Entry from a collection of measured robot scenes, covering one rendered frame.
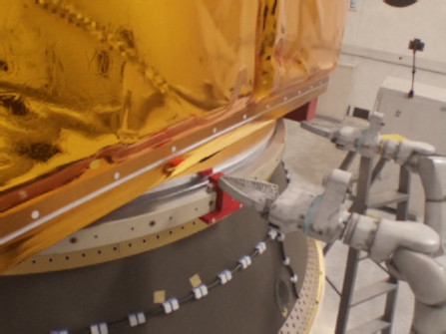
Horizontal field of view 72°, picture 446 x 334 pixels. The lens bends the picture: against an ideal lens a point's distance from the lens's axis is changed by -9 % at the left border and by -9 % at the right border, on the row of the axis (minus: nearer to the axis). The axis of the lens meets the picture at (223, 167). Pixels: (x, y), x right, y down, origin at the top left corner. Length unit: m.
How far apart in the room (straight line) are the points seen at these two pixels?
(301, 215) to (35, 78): 0.44
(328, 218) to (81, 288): 0.50
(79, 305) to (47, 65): 0.51
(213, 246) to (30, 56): 0.61
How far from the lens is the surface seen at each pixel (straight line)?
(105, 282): 0.74
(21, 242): 0.52
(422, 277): 0.55
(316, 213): 0.58
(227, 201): 0.77
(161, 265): 0.77
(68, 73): 0.42
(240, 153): 0.86
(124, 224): 0.66
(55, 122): 0.42
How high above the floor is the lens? 2.09
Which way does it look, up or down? 26 degrees down
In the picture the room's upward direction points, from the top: 6 degrees clockwise
